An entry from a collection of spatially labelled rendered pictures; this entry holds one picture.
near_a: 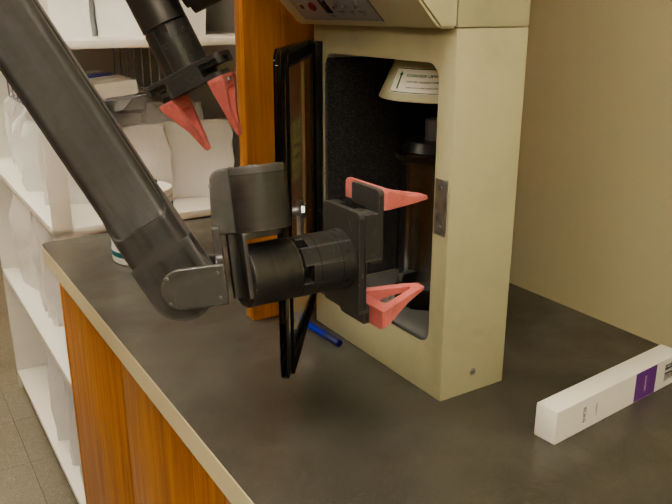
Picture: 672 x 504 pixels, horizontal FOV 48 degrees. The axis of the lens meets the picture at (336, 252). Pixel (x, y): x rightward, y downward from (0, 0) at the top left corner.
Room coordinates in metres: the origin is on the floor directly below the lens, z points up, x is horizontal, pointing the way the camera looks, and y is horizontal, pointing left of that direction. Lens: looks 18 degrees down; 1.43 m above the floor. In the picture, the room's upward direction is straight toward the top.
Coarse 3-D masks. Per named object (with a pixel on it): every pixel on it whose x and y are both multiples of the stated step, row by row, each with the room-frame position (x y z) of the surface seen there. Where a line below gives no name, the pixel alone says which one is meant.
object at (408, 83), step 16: (400, 64) 1.01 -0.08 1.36; (416, 64) 0.99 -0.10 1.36; (432, 64) 0.98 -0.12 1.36; (400, 80) 1.00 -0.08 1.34; (416, 80) 0.98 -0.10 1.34; (432, 80) 0.97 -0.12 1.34; (384, 96) 1.02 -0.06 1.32; (400, 96) 0.99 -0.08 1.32; (416, 96) 0.97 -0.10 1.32; (432, 96) 0.96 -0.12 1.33
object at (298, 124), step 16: (304, 64) 1.03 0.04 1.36; (304, 80) 1.02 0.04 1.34; (304, 96) 1.02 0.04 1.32; (304, 112) 1.02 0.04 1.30; (304, 128) 1.02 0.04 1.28; (304, 144) 1.02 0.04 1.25; (304, 160) 1.01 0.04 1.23; (304, 176) 1.01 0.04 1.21; (304, 192) 1.01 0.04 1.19; (304, 224) 1.01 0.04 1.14; (304, 304) 0.99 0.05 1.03
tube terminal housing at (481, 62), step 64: (512, 0) 0.92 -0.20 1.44; (448, 64) 0.88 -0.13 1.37; (512, 64) 0.92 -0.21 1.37; (448, 128) 0.88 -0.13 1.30; (512, 128) 0.92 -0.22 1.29; (448, 192) 0.88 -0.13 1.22; (512, 192) 0.93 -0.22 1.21; (448, 256) 0.87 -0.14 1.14; (320, 320) 1.13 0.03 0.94; (448, 320) 0.88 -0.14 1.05; (448, 384) 0.88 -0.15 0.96
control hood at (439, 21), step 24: (288, 0) 1.09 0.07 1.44; (384, 0) 0.90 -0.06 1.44; (408, 0) 0.86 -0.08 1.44; (432, 0) 0.85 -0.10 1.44; (456, 0) 0.87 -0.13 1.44; (336, 24) 1.05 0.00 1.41; (360, 24) 1.00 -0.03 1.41; (384, 24) 0.95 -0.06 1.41; (408, 24) 0.90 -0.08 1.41; (432, 24) 0.86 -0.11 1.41
